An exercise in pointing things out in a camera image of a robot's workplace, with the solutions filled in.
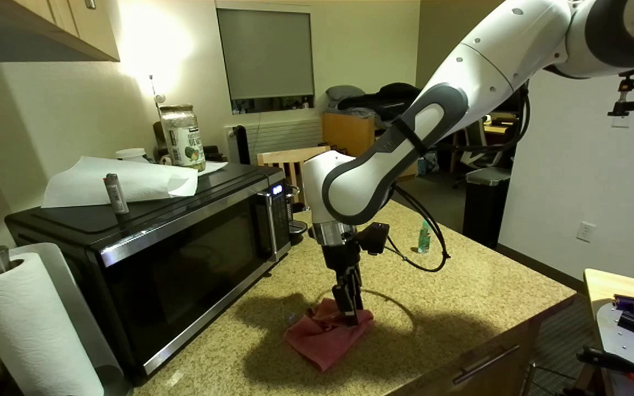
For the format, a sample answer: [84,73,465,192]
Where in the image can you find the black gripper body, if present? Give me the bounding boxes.
[321,242,366,293]

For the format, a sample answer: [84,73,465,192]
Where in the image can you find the pink towel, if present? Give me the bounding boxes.
[283,298,376,371]

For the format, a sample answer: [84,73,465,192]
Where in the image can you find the white paper towel roll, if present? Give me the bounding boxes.
[0,248,106,396]

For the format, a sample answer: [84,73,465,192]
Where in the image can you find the black coffee maker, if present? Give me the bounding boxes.
[283,182,312,247]

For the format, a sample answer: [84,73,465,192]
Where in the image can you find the green hand sanitizer bottle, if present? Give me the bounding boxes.
[416,218,433,257]

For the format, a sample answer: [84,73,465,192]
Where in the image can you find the wooden slatted chair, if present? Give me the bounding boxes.
[255,146,335,207]

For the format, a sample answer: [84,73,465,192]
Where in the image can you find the wooden drawer unit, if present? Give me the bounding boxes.
[321,111,379,159]

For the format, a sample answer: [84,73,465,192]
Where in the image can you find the white baseboard heater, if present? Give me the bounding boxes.
[222,117,326,161]

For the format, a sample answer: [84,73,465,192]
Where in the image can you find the black bin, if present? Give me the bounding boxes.
[462,168,513,248]

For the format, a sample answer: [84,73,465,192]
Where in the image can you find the black water bottle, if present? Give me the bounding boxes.
[230,125,252,168]

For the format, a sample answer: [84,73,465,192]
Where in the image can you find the black microwave oven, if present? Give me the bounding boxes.
[4,161,292,382]

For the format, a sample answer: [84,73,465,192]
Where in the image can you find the wooden base cabinet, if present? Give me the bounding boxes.
[391,293,578,396]

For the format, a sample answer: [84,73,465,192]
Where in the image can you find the gray office chair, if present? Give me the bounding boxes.
[462,123,513,185]

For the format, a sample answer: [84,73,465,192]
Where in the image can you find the gray bag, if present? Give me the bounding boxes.
[324,83,367,113]

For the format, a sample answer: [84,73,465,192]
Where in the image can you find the black bag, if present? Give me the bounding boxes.
[345,82,425,118]

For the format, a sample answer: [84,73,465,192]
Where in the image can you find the wooden desk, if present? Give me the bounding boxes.
[479,107,522,139]

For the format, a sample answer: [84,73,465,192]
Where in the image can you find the window with gray blind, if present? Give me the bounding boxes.
[215,7,317,117]

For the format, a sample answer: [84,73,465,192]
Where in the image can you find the gray cylindrical tube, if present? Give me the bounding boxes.
[103,172,131,218]

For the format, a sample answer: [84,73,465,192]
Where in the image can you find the white bowl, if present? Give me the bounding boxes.
[114,146,150,163]

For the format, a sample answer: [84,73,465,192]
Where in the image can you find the brown wooden door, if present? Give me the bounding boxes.
[416,0,507,86]

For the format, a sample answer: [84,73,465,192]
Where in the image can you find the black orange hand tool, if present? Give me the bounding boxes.
[578,347,634,390]

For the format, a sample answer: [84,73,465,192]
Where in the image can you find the white paper sheet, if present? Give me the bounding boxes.
[39,154,228,210]

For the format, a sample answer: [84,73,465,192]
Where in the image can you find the wooden upper cabinets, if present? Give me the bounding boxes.
[0,0,124,63]

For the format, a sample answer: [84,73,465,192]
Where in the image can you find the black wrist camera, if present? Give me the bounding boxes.
[357,220,391,257]

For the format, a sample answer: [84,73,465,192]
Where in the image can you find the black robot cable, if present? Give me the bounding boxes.
[383,86,533,275]

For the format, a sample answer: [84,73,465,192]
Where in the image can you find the metal drawer handle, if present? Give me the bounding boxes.
[448,341,526,390]

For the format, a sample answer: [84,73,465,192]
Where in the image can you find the white wall outlet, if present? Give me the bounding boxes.
[576,218,599,247]

